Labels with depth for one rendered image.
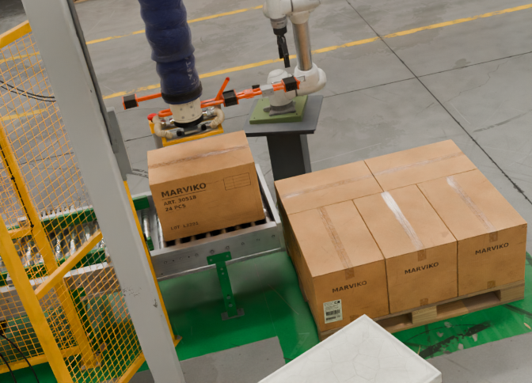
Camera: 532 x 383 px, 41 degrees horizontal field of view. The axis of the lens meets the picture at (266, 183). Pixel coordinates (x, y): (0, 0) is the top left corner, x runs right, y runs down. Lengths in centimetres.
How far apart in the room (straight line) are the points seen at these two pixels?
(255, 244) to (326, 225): 42
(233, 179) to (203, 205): 23
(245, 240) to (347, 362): 160
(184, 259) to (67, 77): 169
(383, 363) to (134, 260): 117
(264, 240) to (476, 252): 118
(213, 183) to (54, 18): 169
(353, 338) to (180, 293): 214
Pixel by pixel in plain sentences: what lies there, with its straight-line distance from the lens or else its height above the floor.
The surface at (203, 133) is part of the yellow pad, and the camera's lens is 396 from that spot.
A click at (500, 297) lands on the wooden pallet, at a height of 6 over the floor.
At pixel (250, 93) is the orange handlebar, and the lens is 402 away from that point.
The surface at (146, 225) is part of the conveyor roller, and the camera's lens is 443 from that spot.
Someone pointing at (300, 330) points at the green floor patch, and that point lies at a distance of 427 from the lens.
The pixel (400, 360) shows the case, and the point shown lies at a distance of 266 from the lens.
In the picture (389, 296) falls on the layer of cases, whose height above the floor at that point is 28.
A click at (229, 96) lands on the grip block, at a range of 401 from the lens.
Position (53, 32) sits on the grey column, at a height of 219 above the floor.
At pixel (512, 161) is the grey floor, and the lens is 562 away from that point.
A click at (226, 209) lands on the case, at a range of 415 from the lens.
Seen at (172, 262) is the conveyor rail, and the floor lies 51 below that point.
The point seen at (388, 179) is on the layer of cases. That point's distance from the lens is 445.
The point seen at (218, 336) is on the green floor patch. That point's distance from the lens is 434.
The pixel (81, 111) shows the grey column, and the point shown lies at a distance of 280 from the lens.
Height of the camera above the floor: 297
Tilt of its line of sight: 32 degrees down
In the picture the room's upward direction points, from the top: 10 degrees counter-clockwise
